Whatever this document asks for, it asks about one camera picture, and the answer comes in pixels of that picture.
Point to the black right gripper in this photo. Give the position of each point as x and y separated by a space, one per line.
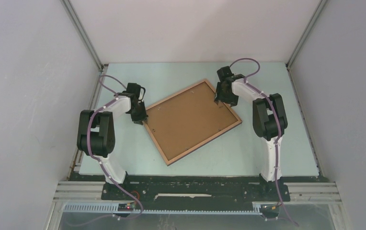
233 100

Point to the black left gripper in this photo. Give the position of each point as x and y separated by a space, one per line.
139 119

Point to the wooden picture frame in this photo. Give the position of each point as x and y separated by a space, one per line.
192 122

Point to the brown frame backing board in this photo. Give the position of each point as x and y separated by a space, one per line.
192 122

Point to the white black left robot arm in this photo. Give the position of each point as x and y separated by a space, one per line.
96 133

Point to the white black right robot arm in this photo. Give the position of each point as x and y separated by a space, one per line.
269 119

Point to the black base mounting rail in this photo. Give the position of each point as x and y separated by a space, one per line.
197 193

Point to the aluminium extrusion base frame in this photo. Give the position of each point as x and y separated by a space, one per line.
86 196

